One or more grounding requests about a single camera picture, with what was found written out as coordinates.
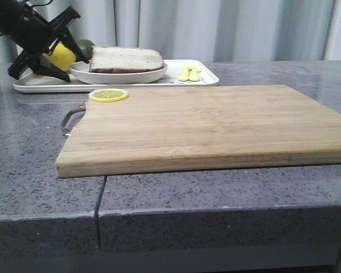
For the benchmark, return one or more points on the lemon slice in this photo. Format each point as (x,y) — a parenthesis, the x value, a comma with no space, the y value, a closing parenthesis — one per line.
(108,95)

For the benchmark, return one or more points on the green lime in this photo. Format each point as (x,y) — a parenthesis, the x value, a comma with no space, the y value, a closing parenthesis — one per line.
(85,46)

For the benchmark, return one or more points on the wooden cutting board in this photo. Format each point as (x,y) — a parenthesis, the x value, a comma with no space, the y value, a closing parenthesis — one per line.
(192,128)

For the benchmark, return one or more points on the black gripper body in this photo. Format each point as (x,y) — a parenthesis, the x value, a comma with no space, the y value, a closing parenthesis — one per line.
(37,36)

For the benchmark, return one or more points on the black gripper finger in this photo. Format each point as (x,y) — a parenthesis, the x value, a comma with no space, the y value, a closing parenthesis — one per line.
(42,66)
(69,42)

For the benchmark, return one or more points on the light green utensil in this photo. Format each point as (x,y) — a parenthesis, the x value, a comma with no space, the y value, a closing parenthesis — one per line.
(190,73)

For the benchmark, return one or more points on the bread slice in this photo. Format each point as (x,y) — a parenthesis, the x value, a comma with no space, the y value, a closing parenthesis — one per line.
(124,60)

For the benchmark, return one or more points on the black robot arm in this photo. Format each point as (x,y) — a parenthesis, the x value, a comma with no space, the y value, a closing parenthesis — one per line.
(9,15)

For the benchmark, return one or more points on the metal board handle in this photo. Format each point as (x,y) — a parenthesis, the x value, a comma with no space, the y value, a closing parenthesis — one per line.
(66,131)

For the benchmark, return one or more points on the yellow lemon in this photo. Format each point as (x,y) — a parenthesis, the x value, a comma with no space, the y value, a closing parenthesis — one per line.
(62,57)

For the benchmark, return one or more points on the white round plate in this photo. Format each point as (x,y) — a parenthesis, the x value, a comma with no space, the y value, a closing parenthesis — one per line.
(80,70)

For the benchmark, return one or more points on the white rectangular tray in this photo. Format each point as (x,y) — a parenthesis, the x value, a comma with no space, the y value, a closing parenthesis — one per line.
(32,83)

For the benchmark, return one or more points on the grey curtain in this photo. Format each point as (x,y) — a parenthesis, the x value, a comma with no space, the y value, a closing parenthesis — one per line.
(211,30)

